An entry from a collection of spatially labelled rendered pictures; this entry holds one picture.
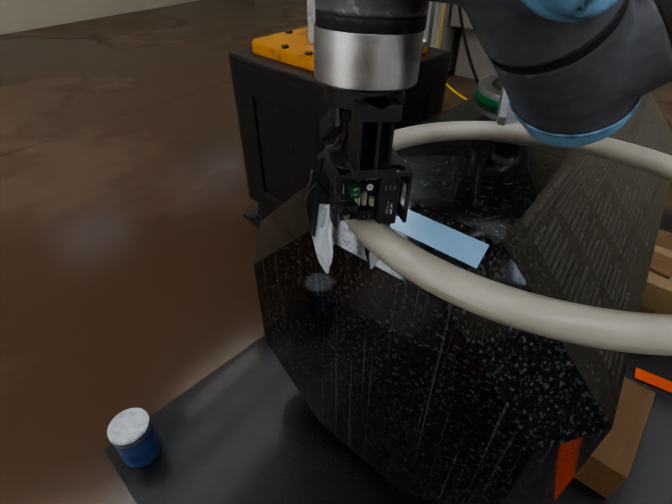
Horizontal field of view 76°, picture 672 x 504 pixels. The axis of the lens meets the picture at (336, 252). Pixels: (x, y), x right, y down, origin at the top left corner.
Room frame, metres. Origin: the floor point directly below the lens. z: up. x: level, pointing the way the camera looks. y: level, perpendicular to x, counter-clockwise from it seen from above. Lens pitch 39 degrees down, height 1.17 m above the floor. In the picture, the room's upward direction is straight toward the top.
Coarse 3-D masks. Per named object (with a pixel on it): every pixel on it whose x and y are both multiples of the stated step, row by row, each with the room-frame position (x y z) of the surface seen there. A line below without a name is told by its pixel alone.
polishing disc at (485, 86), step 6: (486, 78) 1.10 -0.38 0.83; (492, 78) 1.10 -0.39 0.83; (498, 78) 1.10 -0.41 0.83; (480, 84) 1.06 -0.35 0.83; (486, 84) 1.06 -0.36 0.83; (492, 84) 1.06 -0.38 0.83; (498, 84) 1.06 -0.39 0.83; (480, 90) 1.04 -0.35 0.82; (486, 90) 1.02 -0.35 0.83; (492, 90) 1.02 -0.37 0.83; (498, 90) 1.02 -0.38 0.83; (486, 96) 1.01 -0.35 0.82; (492, 96) 0.99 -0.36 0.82; (498, 96) 0.98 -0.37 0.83
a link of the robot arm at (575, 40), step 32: (448, 0) 0.31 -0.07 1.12; (480, 0) 0.28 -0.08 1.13; (512, 0) 0.26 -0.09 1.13; (544, 0) 0.25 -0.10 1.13; (576, 0) 0.24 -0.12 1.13; (608, 0) 0.26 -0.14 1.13; (480, 32) 0.31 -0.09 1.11; (512, 32) 0.28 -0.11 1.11; (544, 32) 0.28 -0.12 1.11; (576, 32) 0.28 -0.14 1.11; (512, 64) 0.30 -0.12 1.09
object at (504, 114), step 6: (504, 90) 0.72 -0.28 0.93; (504, 96) 0.70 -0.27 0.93; (504, 102) 0.69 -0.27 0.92; (498, 108) 0.73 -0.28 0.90; (504, 108) 0.67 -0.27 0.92; (498, 114) 0.68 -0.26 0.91; (504, 114) 0.66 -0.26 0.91; (510, 114) 0.72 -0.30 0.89; (498, 120) 0.65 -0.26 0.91; (504, 120) 0.65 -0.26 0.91; (510, 120) 0.70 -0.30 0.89; (516, 120) 0.70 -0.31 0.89; (516, 144) 0.65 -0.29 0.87; (522, 144) 0.65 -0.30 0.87; (528, 144) 0.65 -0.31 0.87; (534, 144) 0.64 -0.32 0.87; (564, 150) 0.63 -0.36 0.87
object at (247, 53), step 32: (256, 64) 1.59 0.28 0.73; (288, 64) 1.55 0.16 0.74; (448, 64) 1.71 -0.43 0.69; (256, 96) 1.60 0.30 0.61; (288, 96) 1.47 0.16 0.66; (320, 96) 1.36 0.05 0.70; (416, 96) 1.58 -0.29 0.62; (256, 128) 1.62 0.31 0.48; (288, 128) 1.49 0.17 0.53; (320, 128) 1.37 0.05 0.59; (256, 160) 1.64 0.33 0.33; (288, 160) 1.50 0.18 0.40; (256, 192) 1.66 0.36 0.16; (288, 192) 1.51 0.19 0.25; (256, 224) 1.63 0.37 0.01
